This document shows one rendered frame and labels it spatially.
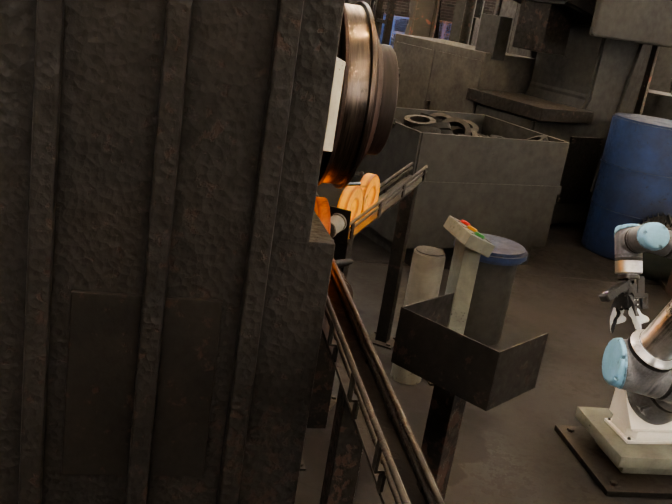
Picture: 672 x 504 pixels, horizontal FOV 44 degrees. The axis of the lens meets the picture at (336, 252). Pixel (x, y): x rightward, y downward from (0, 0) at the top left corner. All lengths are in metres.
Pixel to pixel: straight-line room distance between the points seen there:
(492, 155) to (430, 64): 2.03
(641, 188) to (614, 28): 1.00
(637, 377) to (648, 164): 2.90
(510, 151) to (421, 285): 1.78
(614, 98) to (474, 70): 0.99
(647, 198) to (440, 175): 1.55
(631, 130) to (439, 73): 1.65
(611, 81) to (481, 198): 1.79
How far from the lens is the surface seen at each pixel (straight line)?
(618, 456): 2.82
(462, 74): 6.17
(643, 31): 5.74
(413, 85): 6.61
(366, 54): 1.94
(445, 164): 4.39
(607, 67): 5.99
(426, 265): 2.98
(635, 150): 5.40
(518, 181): 4.72
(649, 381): 2.66
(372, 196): 2.84
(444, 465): 2.02
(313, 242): 1.70
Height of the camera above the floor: 1.37
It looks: 18 degrees down
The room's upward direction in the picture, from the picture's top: 9 degrees clockwise
